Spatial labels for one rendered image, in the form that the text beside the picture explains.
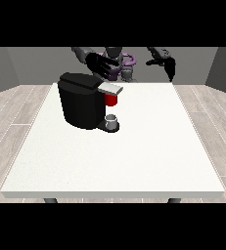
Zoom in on grey robot trunk purple rings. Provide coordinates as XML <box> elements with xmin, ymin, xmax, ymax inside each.
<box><xmin>96</xmin><ymin>47</ymin><xmax>139</xmax><ymax>83</ymax></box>

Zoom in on red pod holder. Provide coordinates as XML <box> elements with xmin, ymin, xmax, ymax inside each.
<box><xmin>103</xmin><ymin>93</ymin><xmax>118</xmax><ymax>107</ymax></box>

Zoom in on small grey cup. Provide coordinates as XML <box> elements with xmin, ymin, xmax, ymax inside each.
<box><xmin>105</xmin><ymin>113</ymin><xmax>119</xmax><ymax>130</ymax></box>

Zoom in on black coffee machine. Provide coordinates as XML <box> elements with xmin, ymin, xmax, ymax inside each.
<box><xmin>57</xmin><ymin>71</ymin><xmax>120</xmax><ymax>133</ymax></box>

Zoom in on pale grey machine lid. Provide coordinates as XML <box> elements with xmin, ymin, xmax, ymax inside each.
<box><xmin>97</xmin><ymin>81</ymin><xmax>124</xmax><ymax>98</ymax></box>

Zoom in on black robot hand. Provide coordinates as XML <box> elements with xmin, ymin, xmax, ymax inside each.
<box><xmin>145</xmin><ymin>57</ymin><xmax>177</xmax><ymax>83</ymax></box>
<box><xmin>85</xmin><ymin>51</ymin><xmax>120</xmax><ymax>81</ymax></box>

